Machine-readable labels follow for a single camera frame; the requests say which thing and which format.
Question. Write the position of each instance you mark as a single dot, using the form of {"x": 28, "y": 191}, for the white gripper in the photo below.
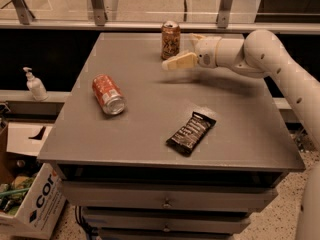
{"x": 206, "y": 51}

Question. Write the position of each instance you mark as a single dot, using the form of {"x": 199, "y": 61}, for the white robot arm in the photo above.
{"x": 261, "y": 54}

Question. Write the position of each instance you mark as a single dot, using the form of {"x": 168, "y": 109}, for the upright orange patterned can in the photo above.
{"x": 170, "y": 31}

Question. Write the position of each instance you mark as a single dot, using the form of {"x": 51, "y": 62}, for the orange soda can lying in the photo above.
{"x": 108, "y": 95}

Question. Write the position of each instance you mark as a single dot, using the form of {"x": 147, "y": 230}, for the black snack bar wrapper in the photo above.
{"x": 185, "y": 140}

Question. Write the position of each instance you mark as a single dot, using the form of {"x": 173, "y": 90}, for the grey drawer cabinet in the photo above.
{"x": 249, "y": 146}

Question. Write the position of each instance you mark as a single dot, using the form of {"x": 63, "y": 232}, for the white pump soap bottle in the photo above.
{"x": 35, "y": 85}

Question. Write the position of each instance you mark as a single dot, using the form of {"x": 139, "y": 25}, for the upper cabinet drawer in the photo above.
{"x": 168, "y": 197}

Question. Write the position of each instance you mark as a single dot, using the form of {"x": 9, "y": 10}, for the cabinet drawer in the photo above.
{"x": 166, "y": 221}
{"x": 168, "y": 197}

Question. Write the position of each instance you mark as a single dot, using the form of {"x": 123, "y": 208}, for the lower cabinet drawer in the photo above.
{"x": 166, "y": 221}

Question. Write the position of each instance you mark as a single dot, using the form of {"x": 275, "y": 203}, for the white cardboard box with print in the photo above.
{"x": 41, "y": 206}

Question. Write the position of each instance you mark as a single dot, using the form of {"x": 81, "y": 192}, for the metal railing frame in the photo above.
{"x": 279, "y": 16}

